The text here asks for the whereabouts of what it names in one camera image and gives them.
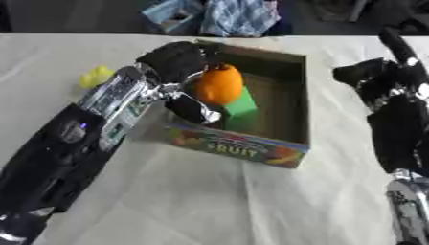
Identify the cardboard box with printed front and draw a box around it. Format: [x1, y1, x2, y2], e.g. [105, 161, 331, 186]
[162, 38, 312, 169]

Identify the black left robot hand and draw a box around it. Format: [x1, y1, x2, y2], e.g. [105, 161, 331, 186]
[134, 40, 225, 125]

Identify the blue checked cloth bag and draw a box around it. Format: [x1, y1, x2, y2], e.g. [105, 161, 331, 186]
[199, 0, 283, 38]

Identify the green block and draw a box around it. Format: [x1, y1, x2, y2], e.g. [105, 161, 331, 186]
[217, 85, 260, 119]

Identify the orange toy fruit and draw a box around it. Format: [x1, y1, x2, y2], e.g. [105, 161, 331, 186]
[192, 63, 247, 105]

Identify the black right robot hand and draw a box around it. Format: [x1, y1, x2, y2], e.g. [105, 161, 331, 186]
[331, 26, 429, 176]

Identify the light blue box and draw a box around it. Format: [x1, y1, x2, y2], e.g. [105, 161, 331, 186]
[139, 0, 207, 35]

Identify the yellow toy fruit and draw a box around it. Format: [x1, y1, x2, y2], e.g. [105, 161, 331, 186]
[79, 65, 118, 90]

